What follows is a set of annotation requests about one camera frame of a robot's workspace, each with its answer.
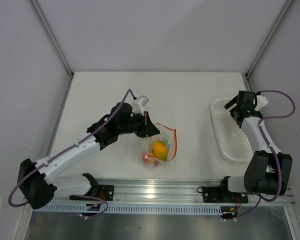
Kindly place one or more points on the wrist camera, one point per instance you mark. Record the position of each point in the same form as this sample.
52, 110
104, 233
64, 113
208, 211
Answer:
261, 101
139, 103

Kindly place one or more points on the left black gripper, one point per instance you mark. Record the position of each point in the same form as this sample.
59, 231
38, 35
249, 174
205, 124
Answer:
147, 128

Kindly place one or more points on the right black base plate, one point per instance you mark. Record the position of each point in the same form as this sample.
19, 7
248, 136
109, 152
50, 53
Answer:
215, 194

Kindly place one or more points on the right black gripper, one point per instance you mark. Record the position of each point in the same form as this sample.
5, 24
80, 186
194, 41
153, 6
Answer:
232, 102

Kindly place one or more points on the white perforated plastic basket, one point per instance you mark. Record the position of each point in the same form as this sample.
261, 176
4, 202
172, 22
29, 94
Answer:
232, 142

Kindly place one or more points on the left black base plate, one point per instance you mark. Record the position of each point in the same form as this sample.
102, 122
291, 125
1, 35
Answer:
104, 192

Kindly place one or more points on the left aluminium frame post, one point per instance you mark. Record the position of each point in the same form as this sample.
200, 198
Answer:
43, 21

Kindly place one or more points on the slotted white cable duct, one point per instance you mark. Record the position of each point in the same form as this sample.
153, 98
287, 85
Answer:
122, 208

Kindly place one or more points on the right aluminium frame post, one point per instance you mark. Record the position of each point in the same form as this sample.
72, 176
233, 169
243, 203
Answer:
270, 37

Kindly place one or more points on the yellow green mango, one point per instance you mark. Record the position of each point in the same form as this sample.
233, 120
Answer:
160, 150

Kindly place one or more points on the aluminium mounting rail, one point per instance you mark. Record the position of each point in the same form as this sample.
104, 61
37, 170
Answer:
140, 191

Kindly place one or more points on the white cauliflower with leaves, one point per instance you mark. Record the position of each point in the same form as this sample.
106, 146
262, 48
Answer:
163, 138

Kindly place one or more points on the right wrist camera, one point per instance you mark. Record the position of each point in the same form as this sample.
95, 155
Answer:
261, 101

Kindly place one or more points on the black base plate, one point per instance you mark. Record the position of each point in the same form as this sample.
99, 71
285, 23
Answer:
215, 194
104, 192

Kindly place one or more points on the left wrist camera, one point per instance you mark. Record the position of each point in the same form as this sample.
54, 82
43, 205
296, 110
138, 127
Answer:
139, 103

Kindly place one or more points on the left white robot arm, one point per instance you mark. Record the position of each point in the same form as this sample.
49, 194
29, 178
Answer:
41, 181

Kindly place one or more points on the clear zip top bag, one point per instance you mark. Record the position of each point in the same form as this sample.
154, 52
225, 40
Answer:
142, 146

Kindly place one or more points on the aluminium frame post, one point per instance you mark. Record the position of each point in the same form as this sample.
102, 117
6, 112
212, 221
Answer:
270, 37
43, 21

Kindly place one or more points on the peach fruit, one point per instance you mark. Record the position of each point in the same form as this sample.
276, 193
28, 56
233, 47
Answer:
150, 160

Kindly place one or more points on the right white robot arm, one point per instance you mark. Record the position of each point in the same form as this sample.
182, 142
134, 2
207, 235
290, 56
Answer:
268, 172

